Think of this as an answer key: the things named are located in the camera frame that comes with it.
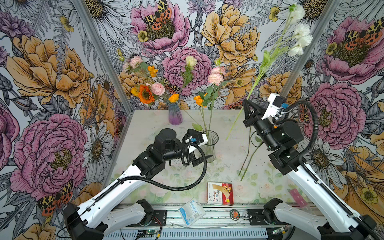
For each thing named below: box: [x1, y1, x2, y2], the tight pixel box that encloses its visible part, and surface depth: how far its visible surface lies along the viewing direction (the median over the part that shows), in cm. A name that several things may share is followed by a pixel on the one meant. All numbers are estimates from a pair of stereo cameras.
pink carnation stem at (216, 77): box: [199, 59, 229, 134], surface depth 74 cm
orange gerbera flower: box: [138, 84, 155, 104], surface depth 79 cm
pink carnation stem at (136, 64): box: [123, 55, 148, 74], surface depth 90 cm
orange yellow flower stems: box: [168, 94, 213, 135], surface depth 81 cm
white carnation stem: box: [225, 3, 313, 141], surface depth 51 cm
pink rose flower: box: [151, 82, 166, 96], surface depth 85 cm
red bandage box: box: [206, 182, 234, 206], surface depth 80 cm
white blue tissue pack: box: [178, 197, 206, 228], surface depth 78 cm
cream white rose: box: [183, 55, 198, 88], surface depth 93 cm
